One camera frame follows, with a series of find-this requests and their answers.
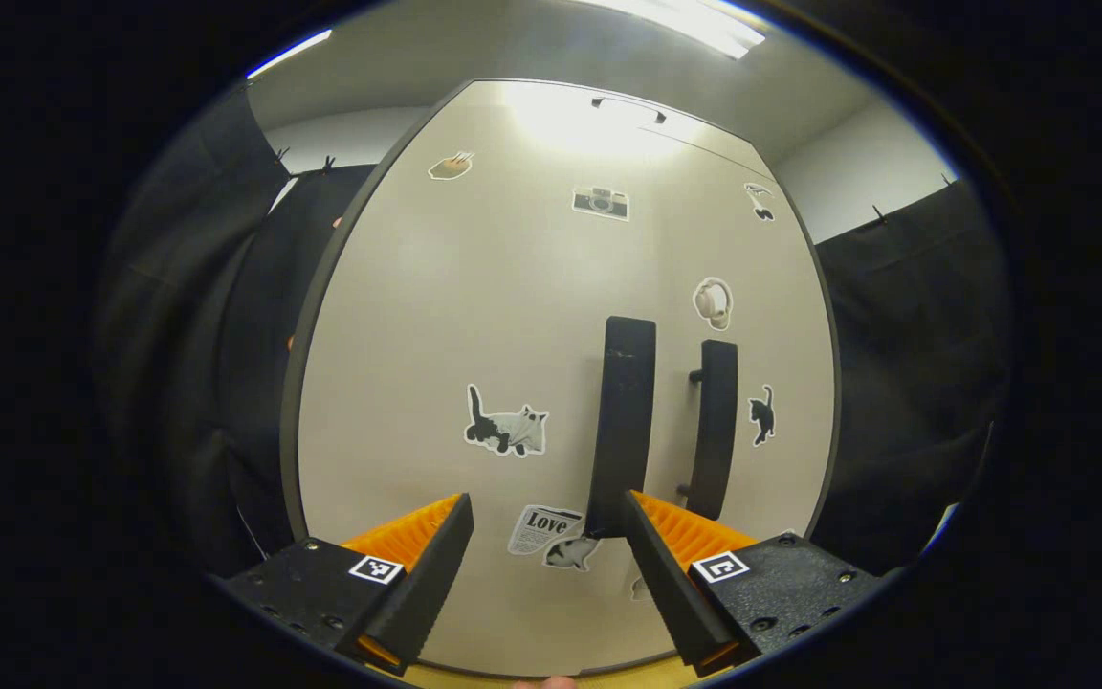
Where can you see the white and grey cabinet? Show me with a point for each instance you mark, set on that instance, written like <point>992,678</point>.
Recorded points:
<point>293,450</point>

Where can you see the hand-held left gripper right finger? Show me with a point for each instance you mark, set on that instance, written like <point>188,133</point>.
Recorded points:
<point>666,593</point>

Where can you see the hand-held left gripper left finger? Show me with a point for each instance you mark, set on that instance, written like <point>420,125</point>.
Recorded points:
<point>427,593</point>

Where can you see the ceiling light panel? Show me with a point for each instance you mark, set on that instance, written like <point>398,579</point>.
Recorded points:
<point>288,55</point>

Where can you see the black backdrop cloth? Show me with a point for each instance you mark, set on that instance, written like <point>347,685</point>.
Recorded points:
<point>178,335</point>
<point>914,364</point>

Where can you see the white cabinet door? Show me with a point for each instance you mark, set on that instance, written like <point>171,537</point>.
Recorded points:
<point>781,316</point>
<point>436,316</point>

